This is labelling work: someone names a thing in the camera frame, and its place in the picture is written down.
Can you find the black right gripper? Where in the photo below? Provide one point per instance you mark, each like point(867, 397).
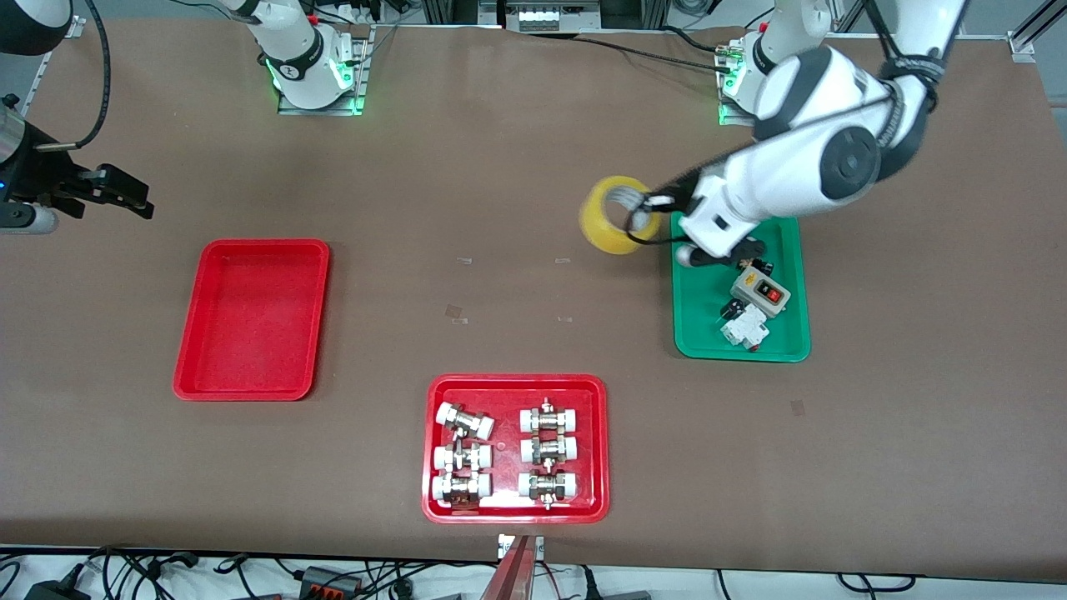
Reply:
point(35, 172)

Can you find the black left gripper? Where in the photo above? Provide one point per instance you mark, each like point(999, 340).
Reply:
point(677, 193)

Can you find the clear yellowish tape roll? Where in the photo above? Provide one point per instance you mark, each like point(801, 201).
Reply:
point(596, 227)

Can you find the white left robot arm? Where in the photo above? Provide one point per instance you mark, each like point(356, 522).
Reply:
point(792, 175)

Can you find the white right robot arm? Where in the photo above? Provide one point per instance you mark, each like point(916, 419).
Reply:
point(300, 50)

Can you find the green plastic tray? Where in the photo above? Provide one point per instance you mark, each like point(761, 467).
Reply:
point(700, 325)

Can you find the empty red plastic tray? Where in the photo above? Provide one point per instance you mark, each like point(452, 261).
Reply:
point(250, 333)

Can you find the red tray holding fittings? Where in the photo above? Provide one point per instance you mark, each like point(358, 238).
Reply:
point(506, 400)

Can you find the small black round part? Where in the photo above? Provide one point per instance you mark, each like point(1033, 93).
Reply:
point(730, 310)

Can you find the white circuit breaker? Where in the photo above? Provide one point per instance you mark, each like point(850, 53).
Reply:
point(746, 331)

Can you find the grey terminal box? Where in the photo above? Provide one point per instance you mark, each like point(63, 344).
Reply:
point(540, 17)

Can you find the metal white pipe fitting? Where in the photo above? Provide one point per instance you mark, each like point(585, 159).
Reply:
point(548, 486)
point(549, 418)
point(463, 457)
point(465, 421)
point(461, 487)
point(549, 450)

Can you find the aluminium profile bar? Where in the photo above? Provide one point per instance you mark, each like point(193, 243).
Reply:
point(513, 575)

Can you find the black power adapter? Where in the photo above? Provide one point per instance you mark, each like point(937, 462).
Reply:
point(54, 592)

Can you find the black orange power box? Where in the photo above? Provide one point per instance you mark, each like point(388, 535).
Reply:
point(332, 581)

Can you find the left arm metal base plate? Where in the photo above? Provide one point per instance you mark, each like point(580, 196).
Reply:
point(729, 117)

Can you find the grey on-off switch box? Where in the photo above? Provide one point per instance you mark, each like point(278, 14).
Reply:
point(748, 287)

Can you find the black push button switch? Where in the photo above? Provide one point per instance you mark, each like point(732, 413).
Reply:
point(761, 267)

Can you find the aluminium frame rail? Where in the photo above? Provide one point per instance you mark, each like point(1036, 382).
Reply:
point(73, 30)
point(1022, 43)

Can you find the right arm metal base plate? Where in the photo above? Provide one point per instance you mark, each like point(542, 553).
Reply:
point(360, 92)

